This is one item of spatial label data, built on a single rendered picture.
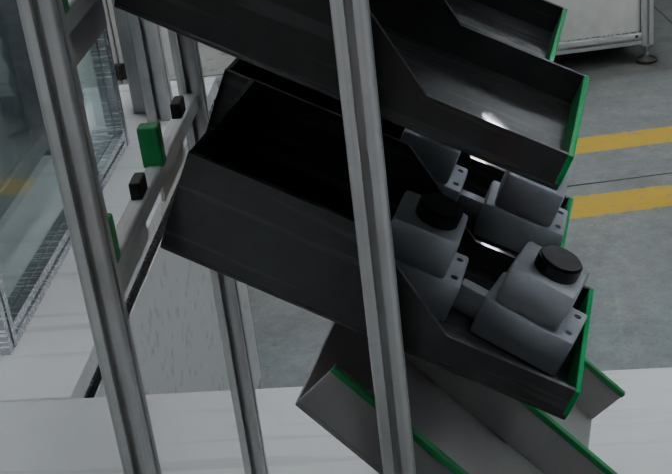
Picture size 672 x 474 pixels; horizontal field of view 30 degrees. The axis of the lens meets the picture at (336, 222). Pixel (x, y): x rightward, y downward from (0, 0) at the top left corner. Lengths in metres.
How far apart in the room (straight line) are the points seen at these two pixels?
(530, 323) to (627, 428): 0.55
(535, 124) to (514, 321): 0.13
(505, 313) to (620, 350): 2.27
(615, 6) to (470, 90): 4.03
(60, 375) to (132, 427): 0.76
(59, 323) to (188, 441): 0.35
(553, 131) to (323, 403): 0.23
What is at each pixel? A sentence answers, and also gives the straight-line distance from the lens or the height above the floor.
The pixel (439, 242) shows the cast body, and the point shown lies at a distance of 0.81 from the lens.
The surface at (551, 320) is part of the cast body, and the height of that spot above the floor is 1.24.
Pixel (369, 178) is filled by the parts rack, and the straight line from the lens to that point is 0.72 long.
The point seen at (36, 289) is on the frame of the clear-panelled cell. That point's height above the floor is 0.88.
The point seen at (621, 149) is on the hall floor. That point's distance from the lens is 4.16.
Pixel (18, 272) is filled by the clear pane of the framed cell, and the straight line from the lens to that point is 1.72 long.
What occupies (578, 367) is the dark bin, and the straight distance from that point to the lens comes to 0.82.
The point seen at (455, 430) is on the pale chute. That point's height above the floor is 1.10.
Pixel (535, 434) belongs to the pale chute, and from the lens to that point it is 0.98.
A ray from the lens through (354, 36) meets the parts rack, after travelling 0.69.
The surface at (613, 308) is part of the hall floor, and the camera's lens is 3.26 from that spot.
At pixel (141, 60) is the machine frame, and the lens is 2.28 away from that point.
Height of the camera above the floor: 1.66
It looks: 26 degrees down
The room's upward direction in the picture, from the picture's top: 7 degrees counter-clockwise
